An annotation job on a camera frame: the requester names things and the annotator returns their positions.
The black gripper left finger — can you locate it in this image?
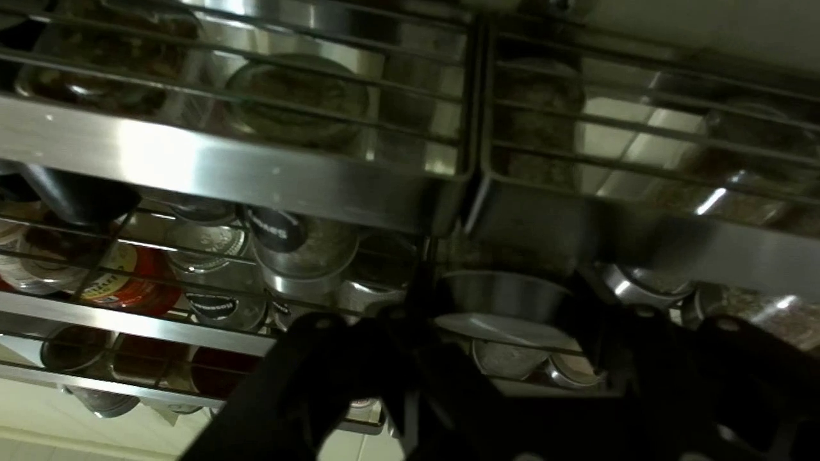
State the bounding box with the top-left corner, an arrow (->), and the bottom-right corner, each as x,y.
177,310 -> 412,461

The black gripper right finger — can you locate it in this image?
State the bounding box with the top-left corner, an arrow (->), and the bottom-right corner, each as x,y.
578,268 -> 820,461

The steel lid spice bottle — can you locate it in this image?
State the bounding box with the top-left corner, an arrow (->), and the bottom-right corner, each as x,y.
434,268 -> 576,380

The steel lid spice jar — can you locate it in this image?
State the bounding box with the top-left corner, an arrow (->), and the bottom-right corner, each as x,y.
245,208 -> 358,302

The red label spice jar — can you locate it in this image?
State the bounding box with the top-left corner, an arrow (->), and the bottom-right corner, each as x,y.
80,246 -> 181,314

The metal wall spice rack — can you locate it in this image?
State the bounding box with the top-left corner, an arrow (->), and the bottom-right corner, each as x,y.
0,0 -> 820,439

